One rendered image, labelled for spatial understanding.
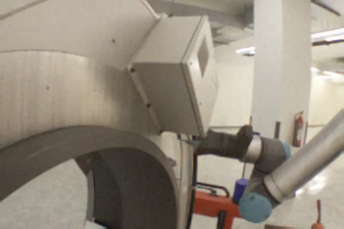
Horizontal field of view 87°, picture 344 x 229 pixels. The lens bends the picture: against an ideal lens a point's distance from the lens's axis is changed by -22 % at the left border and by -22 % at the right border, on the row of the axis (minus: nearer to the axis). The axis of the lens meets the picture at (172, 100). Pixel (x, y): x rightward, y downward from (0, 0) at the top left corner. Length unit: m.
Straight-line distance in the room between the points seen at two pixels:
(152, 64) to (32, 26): 0.24
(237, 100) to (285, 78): 7.83
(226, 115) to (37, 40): 10.61
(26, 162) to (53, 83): 0.12
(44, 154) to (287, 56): 3.31
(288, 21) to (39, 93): 3.44
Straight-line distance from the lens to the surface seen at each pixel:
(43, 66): 0.31
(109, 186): 1.01
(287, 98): 3.38
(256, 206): 0.61
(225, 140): 0.65
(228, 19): 6.22
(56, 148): 0.27
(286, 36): 3.45
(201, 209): 1.51
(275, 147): 0.71
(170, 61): 0.42
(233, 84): 10.89
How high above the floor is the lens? 1.63
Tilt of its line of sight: 3 degrees down
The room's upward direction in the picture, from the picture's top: 4 degrees clockwise
